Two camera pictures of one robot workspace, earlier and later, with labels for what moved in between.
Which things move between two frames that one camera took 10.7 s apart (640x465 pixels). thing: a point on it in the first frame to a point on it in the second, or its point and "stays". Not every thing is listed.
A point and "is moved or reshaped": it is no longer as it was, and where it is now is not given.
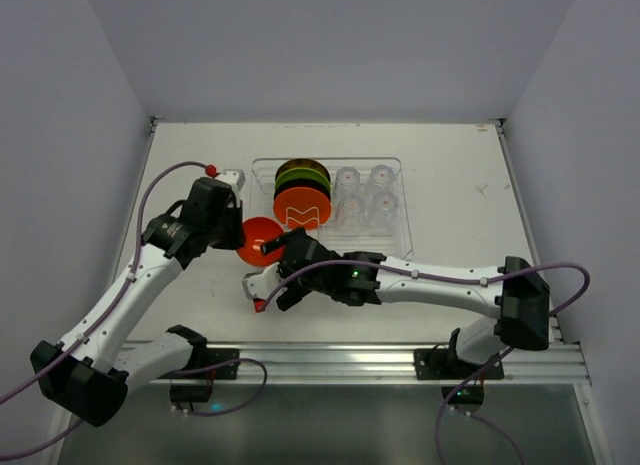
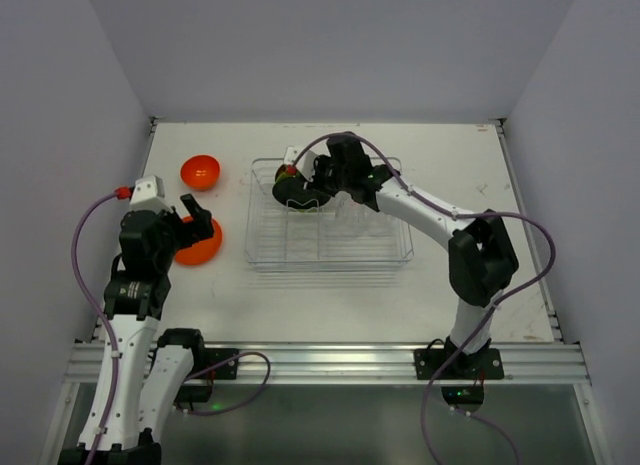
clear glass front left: x=350 y=213 stays
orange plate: x=302 y=208 is moved or reshaped
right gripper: x=293 y=260 to x=316 y=176
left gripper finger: x=231 y=240 to x=201 y=219
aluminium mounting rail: x=387 y=362 stays
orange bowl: x=256 y=231 to x=200 y=172
